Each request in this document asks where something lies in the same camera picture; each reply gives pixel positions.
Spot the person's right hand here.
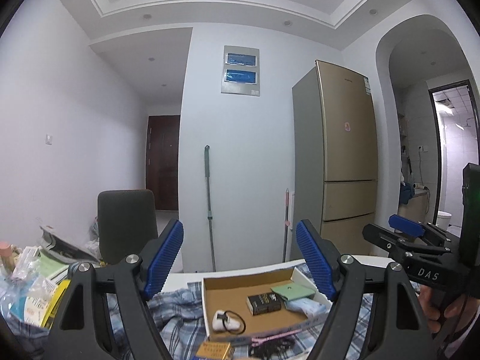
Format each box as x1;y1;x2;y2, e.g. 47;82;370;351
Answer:
416;283;480;333

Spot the open cardboard box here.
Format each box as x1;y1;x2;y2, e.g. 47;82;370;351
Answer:
202;267;331;345

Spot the pink black hair comb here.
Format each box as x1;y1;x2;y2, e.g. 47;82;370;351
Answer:
248;330;300;359

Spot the grey electrical panel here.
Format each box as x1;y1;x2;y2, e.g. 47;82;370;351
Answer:
220;46;260;97

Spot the gold blue packet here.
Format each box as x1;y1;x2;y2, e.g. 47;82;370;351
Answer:
192;340;234;360

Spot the dark grey chair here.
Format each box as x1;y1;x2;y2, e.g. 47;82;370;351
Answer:
97;189;158;265

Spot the yellow package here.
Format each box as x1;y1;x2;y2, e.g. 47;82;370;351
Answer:
41;279;71;329

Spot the green card sleeve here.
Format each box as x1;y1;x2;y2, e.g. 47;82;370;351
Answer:
271;282;316;302

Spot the small black box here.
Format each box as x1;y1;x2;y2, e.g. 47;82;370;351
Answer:
247;292;282;316

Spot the clutter of plastic bags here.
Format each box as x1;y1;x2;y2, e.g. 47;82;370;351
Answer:
1;226;102;328

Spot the light blue tissue pack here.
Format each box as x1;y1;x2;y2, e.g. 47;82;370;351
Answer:
284;297;329;319

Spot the dark brown door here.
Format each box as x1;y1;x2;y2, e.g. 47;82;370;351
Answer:
145;115;181;211

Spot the gold refrigerator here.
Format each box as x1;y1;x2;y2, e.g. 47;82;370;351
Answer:
292;60;378;255

